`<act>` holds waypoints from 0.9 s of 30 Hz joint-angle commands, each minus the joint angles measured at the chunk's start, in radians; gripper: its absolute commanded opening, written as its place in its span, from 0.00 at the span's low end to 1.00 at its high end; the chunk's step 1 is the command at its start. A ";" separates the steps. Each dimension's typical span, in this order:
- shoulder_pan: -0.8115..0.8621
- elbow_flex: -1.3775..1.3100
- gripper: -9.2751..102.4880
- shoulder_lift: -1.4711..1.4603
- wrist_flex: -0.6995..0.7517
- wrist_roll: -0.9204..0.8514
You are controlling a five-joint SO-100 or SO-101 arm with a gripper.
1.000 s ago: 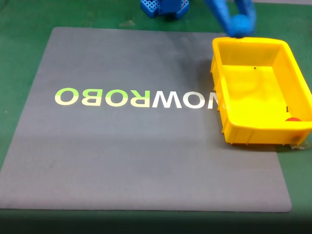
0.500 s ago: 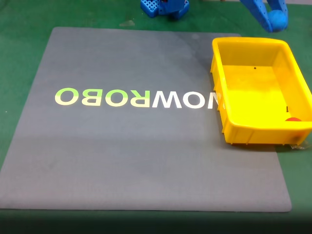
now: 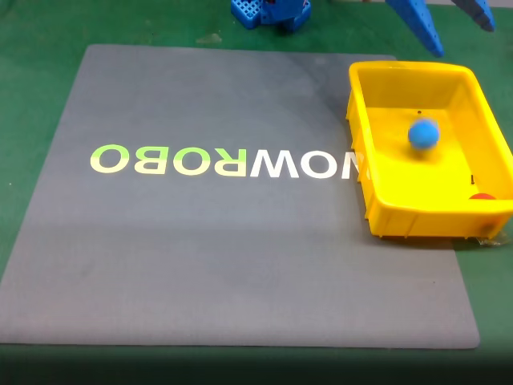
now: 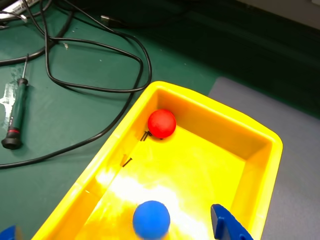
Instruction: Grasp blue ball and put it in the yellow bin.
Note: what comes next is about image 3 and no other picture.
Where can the yellow plastic bin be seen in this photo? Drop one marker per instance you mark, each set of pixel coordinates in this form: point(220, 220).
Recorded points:
point(425, 192)

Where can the clear plastic wrap scrap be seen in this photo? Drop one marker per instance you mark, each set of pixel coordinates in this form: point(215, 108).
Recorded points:
point(491, 241)

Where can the grey mat with NOWROBO print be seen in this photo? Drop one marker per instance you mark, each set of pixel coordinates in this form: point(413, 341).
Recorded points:
point(200, 248)

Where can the blue ball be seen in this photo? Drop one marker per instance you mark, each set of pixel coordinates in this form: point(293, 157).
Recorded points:
point(423, 134)

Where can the red ball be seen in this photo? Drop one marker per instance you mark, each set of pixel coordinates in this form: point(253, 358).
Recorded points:
point(481, 197)

